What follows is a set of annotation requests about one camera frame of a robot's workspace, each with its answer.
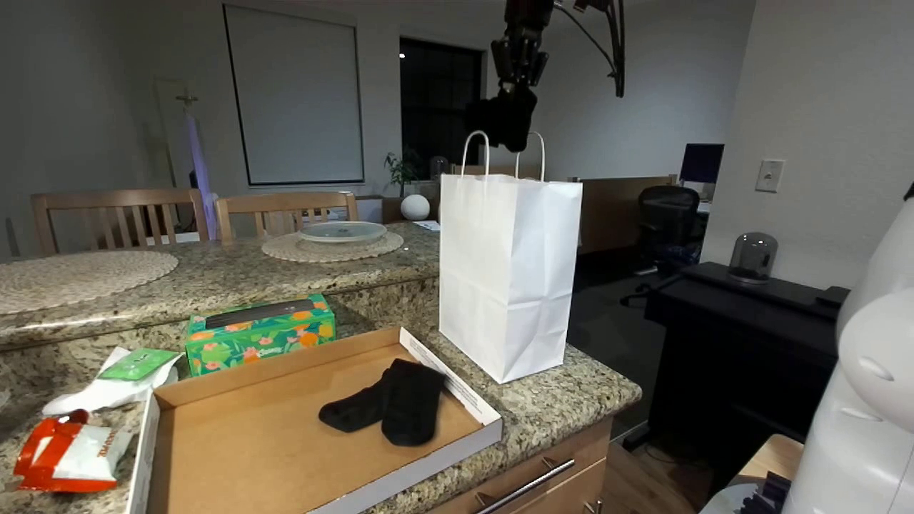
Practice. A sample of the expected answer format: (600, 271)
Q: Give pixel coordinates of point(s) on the black office chair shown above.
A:
(666, 215)

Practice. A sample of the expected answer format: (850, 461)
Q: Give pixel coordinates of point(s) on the black desk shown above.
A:
(731, 351)

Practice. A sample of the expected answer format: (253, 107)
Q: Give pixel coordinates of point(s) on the flat cardboard box tray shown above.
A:
(230, 445)

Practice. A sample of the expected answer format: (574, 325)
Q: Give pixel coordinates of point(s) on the white projection screen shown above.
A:
(296, 94)

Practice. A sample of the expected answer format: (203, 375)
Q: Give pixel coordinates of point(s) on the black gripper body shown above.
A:
(522, 58)

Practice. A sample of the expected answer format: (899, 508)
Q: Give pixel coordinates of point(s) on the clear glass plate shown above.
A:
(340, 231)

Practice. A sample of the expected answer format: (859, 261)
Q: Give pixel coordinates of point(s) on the wooden dining chair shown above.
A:
(287, 200)
(115, 197)

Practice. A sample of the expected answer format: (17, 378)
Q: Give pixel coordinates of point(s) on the grey glass jar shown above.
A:
(754, 255)

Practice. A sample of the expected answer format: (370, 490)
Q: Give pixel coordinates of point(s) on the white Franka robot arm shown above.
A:
(859, 428)

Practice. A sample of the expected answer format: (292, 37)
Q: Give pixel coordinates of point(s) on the light wooden board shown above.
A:
(773, 455)

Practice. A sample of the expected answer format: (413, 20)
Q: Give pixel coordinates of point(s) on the dark computer monitor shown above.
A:
(703, 163)

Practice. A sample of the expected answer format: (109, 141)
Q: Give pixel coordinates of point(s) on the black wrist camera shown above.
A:
(530, 11)

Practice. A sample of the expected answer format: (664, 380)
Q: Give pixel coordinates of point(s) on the white round vase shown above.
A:
(416, 205)

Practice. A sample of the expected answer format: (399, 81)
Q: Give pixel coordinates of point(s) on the white wipes packet green label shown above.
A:
(96, 390)

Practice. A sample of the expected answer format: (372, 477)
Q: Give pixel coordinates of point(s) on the green floral tissue box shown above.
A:
(257, 338)

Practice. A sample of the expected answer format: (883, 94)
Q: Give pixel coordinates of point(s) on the small green houseplant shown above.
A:
(394, 173)

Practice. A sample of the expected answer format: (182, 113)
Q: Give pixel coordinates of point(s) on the orange and white packet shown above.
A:
(57, 457)

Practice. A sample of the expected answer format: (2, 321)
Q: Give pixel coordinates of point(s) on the white light switch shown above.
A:
(769, 175)

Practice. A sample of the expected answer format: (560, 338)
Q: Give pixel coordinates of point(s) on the wooden base cabinet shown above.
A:
(580, 445)

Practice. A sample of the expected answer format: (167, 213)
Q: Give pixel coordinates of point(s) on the round woven placemat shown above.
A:
(75, 281)
(287, 250)

